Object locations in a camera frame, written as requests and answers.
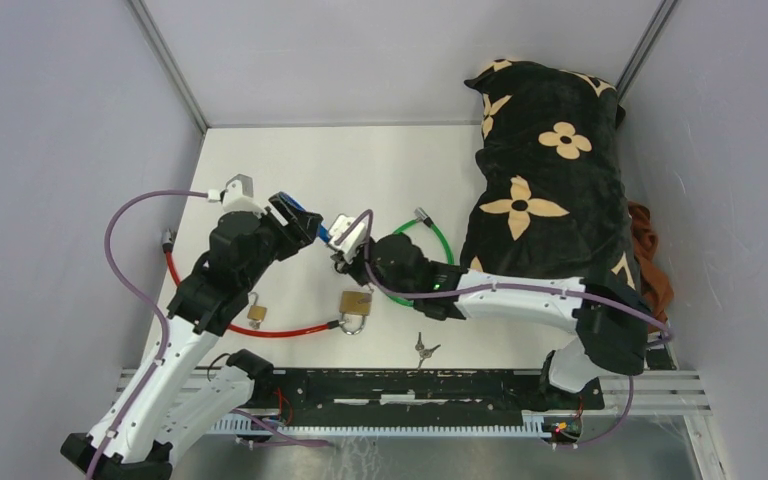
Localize red cable lock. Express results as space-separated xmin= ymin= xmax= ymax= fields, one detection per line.
xmin=160 ymin=229 xmax=339 ymax=339

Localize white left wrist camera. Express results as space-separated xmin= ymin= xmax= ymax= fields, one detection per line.
xmin=207 ymin=174 xmax=266 ymax=217

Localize green cable lock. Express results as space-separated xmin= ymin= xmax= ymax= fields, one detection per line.
xmin=369 ymin=208 xmax=464 ymax=320

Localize black floral pillow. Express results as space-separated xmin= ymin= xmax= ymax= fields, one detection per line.
xmin=460 ymin=59 xmax=640 ymax=290

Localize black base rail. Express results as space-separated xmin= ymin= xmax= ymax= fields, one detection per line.
xmin=243 ymin=368 xmax=605 ymax=435

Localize silver keys of brass padlock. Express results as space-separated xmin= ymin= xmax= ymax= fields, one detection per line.
xmin=415 ymin=332 xmax=441 ymax=370

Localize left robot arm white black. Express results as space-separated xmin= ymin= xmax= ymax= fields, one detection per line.
xmin=61 ymin=188 xmax=323 ymax=479

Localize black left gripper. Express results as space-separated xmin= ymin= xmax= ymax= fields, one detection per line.
xmin=240 ymin=192 xmax=322 ymax=289

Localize brown cloth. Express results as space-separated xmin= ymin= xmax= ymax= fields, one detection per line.
xmin=628 ymin=201 xmax=674 ymax=324

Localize small brass padlock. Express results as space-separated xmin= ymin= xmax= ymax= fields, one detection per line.
xmin=246 ymin=292 xmax=267 ymax=330

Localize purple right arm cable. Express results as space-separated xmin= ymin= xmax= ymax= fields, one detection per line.
xmin=340 ymin=209 xmax=675 ymax=452

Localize blue cable lock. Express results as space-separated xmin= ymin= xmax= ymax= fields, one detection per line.
xmin=278 ymin=191 xmax=331 ymax=244

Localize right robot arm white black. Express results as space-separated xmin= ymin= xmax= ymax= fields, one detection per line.
xmin=328 ymin=234 xmax=650 ymax=408

